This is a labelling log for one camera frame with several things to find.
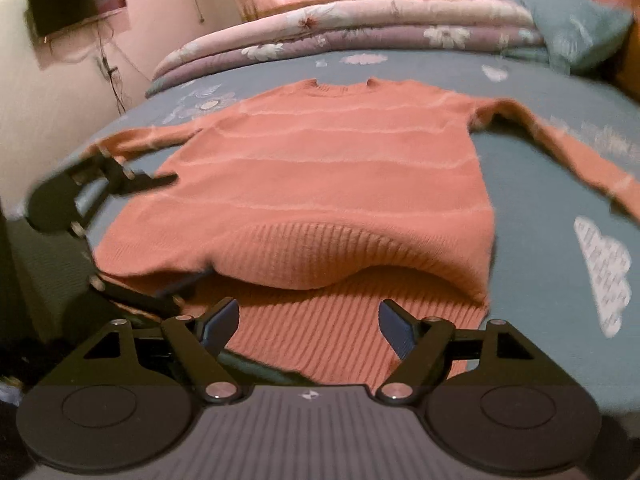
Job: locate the wall television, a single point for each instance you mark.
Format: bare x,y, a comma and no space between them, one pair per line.
70,2

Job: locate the wooden headboard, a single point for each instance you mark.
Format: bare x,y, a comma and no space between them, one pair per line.
627,60

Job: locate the blue printed pillow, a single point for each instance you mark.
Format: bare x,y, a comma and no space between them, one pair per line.
575,25

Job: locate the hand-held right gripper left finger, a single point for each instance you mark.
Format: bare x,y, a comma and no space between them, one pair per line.
222,322

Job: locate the folded floral quilt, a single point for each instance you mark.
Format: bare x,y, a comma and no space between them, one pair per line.
350,30

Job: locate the orange striped sweater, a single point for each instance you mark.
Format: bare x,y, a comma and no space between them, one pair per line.
320,185

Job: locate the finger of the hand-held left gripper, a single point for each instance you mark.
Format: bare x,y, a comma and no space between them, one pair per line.
140,296
135,182

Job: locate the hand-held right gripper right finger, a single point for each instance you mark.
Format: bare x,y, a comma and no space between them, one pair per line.
395,327

